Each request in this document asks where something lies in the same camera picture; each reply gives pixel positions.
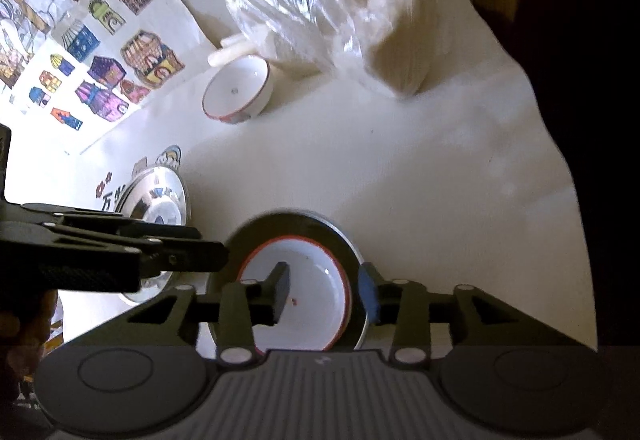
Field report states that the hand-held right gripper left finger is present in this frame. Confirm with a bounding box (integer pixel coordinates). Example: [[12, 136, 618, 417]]
[[65, 261, 291, 366]]

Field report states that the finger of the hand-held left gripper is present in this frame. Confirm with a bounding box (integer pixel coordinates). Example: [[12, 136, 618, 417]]
[[22, 204, 202, 242], [55, 234, 230, 279]]

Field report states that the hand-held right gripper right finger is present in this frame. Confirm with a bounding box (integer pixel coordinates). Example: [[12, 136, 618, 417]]
[[359, 263, 591, 364]]

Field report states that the large steel plate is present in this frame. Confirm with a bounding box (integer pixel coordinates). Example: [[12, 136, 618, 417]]
[[114, 164, 192, 307]]

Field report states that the white ceramic bowl red rim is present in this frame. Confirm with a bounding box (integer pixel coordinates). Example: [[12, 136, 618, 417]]
[[201, 55, 274, 124], [236, 236, 353, 353]]

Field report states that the person's left hand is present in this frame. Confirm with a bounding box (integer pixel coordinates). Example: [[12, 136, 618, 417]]
[[0, 289, 62, 373]]

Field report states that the white printed cloth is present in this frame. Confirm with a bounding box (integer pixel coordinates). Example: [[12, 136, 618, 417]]
[[0, 0, 601, 356]]

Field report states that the coloured houses drawing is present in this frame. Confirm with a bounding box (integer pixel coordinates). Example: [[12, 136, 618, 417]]
[[0, 0, 213, 156]]

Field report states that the white stick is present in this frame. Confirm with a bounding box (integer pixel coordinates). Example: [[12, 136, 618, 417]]
[[207, 33, 251, 66]]

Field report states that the clear bag of white rolls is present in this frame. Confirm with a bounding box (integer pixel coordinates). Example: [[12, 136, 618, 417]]
[[222, 0, 441, 97]]

